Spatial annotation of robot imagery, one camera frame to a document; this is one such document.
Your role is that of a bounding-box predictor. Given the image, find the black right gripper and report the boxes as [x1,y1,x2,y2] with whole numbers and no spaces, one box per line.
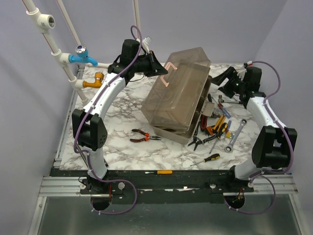
[210,67,246,98]

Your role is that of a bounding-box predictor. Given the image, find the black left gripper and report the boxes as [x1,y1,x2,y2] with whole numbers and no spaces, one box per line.
[132,50,167,77]

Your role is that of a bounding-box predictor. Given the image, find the beige toolbox with clear lid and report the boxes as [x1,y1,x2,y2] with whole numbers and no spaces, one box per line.
[141,47,213,144]

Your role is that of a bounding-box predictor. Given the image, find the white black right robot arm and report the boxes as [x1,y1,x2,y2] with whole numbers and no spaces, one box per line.
[211,62,297,192]

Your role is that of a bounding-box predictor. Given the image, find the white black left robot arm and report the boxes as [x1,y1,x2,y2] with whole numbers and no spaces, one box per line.
[71,37,168,193]

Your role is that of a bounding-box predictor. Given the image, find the steel claw hammer black grip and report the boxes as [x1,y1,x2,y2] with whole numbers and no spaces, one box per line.
[218,94,241,104]

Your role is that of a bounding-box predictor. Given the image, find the red tipped tester screwdriver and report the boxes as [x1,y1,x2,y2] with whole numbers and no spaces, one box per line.
[212,97,224,110]

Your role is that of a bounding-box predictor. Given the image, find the blue clear tester screwdriver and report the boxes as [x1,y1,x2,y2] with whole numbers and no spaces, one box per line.
[220,105,231,118]

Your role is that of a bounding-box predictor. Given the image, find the red black utility knife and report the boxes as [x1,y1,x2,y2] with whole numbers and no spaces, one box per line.
[200,115,207,132]

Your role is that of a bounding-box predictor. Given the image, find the black yellow large screwdriver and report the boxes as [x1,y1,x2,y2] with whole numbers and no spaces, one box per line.
[216,122,228,139]

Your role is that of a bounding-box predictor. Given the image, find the orange water tap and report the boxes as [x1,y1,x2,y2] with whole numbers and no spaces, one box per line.
[83,72,104,89]

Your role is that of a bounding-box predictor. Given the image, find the orange black needle-nose pliers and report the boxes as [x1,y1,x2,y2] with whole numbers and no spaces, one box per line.
[130,129,161,143]

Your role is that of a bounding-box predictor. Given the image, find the steel ratchet wrench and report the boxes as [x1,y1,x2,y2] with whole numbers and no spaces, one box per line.
[224,119,247,153]

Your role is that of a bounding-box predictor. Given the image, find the blue water tap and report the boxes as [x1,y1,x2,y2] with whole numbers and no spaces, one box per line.
[68,45,98,66]

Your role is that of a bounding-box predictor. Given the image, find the black yellow small screwdriver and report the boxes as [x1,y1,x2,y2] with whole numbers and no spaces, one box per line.
[191,153,220,166]

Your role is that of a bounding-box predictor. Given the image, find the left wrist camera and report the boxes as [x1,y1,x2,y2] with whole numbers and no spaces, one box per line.
[142,36,152,53]

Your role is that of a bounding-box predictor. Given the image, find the black wire stripper pliers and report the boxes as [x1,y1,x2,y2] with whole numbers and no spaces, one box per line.
[187,134,217,151]

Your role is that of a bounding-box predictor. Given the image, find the orange handled screwdriver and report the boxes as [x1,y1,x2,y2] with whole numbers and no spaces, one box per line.
[144,170,173,175]

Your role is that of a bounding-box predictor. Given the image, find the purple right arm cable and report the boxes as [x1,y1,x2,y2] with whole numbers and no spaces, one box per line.
[224,60,294,215]

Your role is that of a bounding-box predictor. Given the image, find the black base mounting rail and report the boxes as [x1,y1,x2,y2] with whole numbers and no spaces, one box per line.
[49,168,287,205]

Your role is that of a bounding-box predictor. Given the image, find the white pvc pipe frame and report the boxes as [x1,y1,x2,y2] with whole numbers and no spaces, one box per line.
[22,0,143,106]

